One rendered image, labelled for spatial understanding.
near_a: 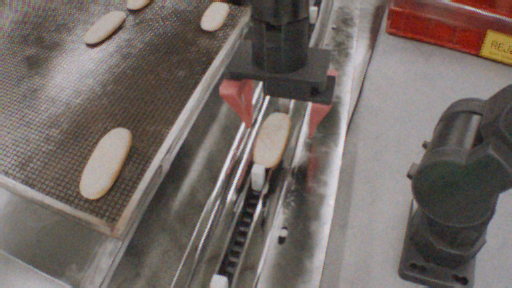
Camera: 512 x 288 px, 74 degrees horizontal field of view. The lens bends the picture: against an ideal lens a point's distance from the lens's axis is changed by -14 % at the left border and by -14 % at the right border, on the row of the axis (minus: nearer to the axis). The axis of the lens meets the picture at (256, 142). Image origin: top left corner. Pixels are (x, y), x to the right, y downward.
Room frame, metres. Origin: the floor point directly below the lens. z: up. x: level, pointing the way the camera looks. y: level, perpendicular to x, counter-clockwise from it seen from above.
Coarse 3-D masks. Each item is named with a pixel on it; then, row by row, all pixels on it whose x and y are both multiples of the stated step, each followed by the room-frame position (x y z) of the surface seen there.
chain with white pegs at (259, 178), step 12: (312, 12) 0.69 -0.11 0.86; (312, 24) 0.68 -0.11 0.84; (288, 108) 0.42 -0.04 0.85; (264, 168) 0.29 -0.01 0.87; (252, 180) 0.28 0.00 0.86; (264, 180) 0.29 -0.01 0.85; (252, 192) 0.28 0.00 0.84; (252, 204) 0.26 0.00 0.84; (252, 216) 0.24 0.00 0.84; (240, 228) 0.23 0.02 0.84; (240, 240) 0.21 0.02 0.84; (240, 252) 0.20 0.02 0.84; (228, 264) 0.19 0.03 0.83; (216, 276) 0.16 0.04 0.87
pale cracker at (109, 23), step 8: (104, 16) 0.55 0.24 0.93; (112, 16) 0.55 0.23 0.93; (120, 16) 0.55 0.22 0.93; (96, 24) 0.52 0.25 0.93; (104, 24) 0.52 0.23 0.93; (112, 24) 0.53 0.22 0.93; (120, 24) 0.54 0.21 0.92; (88, 32) 0.50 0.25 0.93; (96, 32) 0.50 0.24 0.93; (104, 32) 0.50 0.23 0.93; (112, 32) 0.52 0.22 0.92; (88, 40) 0.48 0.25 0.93; (96, 40) 0.48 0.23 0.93
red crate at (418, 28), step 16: (448, 0) 0.90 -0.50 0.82; (400, 16) 0.69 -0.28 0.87; (416, 16) 0.68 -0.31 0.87; (400, 32) 0.68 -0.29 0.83; (416, 32) 0.67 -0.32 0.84; (432, 32) 0.66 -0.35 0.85; (448, 32) 0.65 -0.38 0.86; (464, 32) 0.64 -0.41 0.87; (480, 32) 0.63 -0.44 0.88; (464, 48) 0.63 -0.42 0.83; (480, 48) 0.62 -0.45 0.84
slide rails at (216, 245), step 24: (312, 0) 0.77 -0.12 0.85; (264, 120) 0.39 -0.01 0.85; (288, 144) 0.34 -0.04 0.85; (240, 168) 0.31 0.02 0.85; (240, 192) 0.27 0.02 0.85; (264, 192) 0.27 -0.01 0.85; (216, 216) 0.24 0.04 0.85; (264, 216) 0.24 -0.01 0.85; (216, 240) 0.21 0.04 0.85; (264, 240) 0.21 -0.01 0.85; (216, 264) 0.18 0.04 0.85; (240, 264) 0.18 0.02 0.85
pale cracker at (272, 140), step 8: (272, 120) 0.38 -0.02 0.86; (280, 120) 0.38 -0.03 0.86; (288, 120) 0.38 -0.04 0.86; (264, 128) 0.36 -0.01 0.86; (272, 128) 0.36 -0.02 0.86; (280, 128) 0.36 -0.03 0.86; (288, 128) 0.37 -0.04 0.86; (264, 136) 0.35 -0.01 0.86; (272, 136) 0.35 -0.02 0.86; (280, 136) 0.35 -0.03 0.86; (288, 136) 0.35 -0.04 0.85; (256, 144) 0.34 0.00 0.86; (264, 144) 0.33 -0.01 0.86; (272, 144) 0.33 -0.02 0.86; (280, 144) 0.34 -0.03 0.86; (256, 152) 0.32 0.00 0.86; (264, 152) 0.32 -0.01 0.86; (272, 152) 0.32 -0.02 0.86; (280, 152) 0.32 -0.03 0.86; (256, 160) 0.31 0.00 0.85; (264, 160) 0.31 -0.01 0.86; (272, 160) 0.31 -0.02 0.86
